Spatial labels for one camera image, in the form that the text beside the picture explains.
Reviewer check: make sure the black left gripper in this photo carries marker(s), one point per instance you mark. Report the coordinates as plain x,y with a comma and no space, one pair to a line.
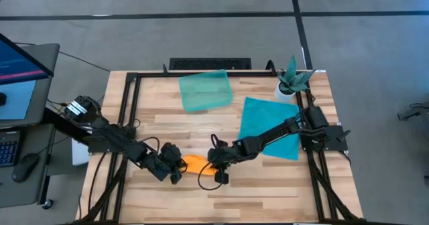
161,166

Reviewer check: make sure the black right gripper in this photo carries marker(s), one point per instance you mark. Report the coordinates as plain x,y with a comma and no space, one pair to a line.
224,156

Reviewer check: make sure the orange microfiber towel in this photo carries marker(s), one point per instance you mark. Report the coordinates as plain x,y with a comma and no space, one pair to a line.
197,164

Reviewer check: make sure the teal microfiber towel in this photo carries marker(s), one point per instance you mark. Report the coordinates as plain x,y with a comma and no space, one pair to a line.
258,114

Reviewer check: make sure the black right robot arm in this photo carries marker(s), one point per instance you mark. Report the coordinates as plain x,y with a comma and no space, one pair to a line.
275,133

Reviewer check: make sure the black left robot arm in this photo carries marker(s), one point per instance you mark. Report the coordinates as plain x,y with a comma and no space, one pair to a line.
114,138

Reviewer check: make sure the translucent teal plastic basket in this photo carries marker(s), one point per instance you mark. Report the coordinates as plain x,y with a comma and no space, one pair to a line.
204,91

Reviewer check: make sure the white box under table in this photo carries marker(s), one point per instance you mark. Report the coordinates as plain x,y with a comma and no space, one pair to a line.
80,154

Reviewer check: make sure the green plant in white pot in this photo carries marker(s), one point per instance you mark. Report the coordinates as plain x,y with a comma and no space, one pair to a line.
284,93

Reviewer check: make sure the grey computer desk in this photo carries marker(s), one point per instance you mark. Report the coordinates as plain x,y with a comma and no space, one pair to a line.
33,195

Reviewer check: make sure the black computer mouse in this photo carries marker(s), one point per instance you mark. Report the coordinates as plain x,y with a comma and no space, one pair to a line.
25,166

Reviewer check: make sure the grey framed display screen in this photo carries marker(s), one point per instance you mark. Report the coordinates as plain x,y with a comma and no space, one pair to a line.
43,97

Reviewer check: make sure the black computer keyboard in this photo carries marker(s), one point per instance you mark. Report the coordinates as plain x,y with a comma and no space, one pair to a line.
8,149

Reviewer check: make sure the black edged computer monitor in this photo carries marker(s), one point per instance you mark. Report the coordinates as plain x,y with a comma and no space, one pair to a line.
20,64

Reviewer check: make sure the black chair base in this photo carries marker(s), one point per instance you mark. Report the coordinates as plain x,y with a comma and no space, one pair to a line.
410,114

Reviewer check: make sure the black metal table frame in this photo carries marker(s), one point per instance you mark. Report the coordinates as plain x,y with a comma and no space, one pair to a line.
157,74

